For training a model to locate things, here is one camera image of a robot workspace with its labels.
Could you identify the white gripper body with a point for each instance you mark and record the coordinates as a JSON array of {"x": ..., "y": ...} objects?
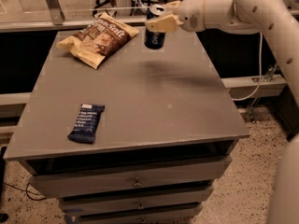
[{"x": 191, "y": 15}]

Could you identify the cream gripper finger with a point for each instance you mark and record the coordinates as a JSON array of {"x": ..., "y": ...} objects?
[
  {"x": 172, "y": 7},
  {"x": 164, "y": 24}
]

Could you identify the blue pepsi can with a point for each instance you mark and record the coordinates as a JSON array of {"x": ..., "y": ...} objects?
[{"x": 154, "y": 40}]

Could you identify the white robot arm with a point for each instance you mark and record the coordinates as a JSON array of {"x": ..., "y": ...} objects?
[{"x": 281, "y": 32}]

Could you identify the brown chip bag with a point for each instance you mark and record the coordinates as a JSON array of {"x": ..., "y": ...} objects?
[{"x": 98, "y": 40}]

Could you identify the black office chair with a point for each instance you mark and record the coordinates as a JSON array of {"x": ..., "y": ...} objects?
[{"x": 112, "y": 11}]

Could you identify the grey drawer cabinet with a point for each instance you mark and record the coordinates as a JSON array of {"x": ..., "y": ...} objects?
[{"x": 160, "y": 105}]

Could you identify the dark blue snack bar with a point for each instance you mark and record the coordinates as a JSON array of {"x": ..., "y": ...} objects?
[{"x": 86, "y": 124}]

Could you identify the middle grey drawer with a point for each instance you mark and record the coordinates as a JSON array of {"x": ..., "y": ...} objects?
[{"x": 138, "y": 200}]

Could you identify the grey drawer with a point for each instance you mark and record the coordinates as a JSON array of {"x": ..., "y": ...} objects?
[
  {"x": 131, "y": 177},
  {"x": 138, "y": 200},
  {"x": 146, "y": 216}
]

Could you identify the top grey drawer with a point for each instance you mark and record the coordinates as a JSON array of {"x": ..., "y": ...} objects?
[{"x": 131, "y": 177}]

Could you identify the bottom grey drawer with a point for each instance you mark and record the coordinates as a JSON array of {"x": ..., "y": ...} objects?
[{"x": 146, "y": 216}]

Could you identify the metal railing frame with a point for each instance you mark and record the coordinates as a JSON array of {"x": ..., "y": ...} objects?
[{"x": 34, "y": 15}]

